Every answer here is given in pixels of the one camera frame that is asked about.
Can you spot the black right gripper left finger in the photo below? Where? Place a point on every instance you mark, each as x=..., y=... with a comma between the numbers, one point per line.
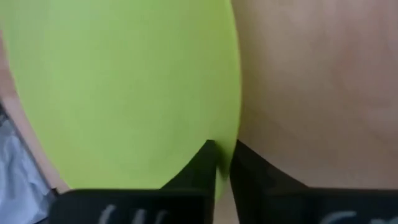
x=124, y=207

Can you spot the grey plastic tray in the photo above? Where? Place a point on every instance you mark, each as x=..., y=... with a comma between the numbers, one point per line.
x=18, y=174

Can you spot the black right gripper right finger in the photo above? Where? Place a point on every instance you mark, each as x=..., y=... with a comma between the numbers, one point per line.
x=311, y=207

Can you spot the lime green plate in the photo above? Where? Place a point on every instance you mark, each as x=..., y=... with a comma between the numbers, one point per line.
x=124, y=93

